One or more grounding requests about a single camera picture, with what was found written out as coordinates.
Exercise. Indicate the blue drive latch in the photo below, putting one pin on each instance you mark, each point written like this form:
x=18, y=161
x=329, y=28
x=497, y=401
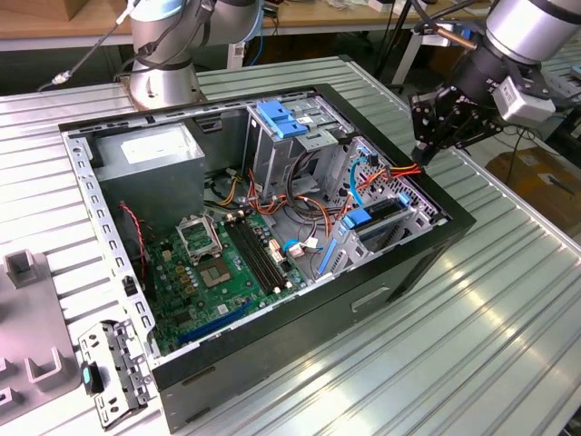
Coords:
x=281, y=122

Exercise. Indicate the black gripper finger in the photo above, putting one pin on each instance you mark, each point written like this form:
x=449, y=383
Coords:
x=422, y=118
x=472, y=134

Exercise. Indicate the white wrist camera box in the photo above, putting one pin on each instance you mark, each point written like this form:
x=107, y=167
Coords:
x=522, y=104

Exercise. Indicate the grey power supply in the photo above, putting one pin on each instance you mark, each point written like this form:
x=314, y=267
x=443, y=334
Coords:
x=150, y=191

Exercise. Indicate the wooden desk white frame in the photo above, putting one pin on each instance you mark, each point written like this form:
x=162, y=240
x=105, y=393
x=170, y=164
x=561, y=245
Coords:
x=318, y=13

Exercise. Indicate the metal slat side table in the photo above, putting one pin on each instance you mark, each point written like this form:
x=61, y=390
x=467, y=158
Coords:
x=567, y=68

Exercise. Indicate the black rear case clip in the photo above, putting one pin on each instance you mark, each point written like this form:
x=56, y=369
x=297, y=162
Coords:
x=129, y=286

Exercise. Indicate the black stand pole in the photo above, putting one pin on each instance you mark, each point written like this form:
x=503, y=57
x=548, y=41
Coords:
x=394, y=27

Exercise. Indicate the metal disk bay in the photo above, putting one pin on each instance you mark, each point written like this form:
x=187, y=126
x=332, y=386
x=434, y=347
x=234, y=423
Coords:
x=422, y=222

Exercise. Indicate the CPU socket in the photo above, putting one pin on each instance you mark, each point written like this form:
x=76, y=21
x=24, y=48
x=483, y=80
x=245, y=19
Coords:
x=213, y=272

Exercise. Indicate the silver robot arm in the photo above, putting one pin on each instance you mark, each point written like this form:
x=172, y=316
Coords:
x=159, y=68

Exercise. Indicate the grey parts rack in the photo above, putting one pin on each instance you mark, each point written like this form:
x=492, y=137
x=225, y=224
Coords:
x=27, y=322

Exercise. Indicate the white desk box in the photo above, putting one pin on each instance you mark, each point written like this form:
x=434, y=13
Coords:
x=381, y=4

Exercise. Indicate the metal expansion bracket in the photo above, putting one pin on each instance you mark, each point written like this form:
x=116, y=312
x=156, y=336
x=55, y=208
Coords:
x=122, y=363

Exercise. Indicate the small brown box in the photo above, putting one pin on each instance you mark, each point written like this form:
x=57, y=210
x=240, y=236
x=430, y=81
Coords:
x=91, y=6

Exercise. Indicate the black RAM slot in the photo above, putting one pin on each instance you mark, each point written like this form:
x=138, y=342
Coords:
x=257, y=254
x=250, y=254
x=263, y=254
x=270, y=254

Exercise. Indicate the green motherboard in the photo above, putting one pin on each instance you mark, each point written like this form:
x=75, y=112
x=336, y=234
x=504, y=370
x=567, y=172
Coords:
x=227, y=300

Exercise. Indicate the blue expansion slot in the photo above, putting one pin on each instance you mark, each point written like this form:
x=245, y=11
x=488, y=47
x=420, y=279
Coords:
x=213, y=324

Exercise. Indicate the large cardboard box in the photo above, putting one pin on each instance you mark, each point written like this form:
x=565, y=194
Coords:
x=535, y=181

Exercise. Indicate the metal drive cage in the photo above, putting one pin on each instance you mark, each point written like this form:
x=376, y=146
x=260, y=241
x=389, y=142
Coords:
x=268, y=159

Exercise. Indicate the black teal bracket latch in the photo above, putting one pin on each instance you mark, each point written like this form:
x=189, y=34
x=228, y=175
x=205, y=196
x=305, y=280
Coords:
x=93, y=377

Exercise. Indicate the black PC case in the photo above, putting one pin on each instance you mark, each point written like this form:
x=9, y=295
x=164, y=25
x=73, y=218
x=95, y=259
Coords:
x=272, y=354

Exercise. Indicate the hard disk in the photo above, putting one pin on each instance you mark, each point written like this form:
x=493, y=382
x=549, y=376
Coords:
x=355, y=219

